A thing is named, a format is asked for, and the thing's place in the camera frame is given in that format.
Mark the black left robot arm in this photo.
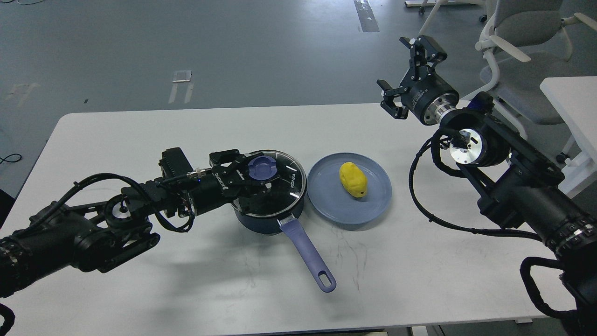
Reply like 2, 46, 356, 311
0, 147, 279, 298

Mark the white side table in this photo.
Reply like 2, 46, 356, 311
540, 76, 597, 198

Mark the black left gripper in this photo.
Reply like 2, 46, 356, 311
188, 149, 281, 216

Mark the blue plate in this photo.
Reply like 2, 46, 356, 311
307, 153, 393, 227

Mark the white chair base background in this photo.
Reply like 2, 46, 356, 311
403, 0, 498, 23

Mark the yellow potato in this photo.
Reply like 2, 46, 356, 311
339, 161, 368, 198

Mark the dark blue saucepan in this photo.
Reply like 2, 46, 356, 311
231, 149, 337, 294

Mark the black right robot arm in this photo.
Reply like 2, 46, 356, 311
377, 35, 597, 336

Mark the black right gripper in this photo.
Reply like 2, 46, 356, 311
376, 35, 460, 126

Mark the glass lid with blue knob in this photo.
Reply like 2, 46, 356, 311
232, 150, 307, 218

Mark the grey white office chair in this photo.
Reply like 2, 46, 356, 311
461, 0, 597, 164

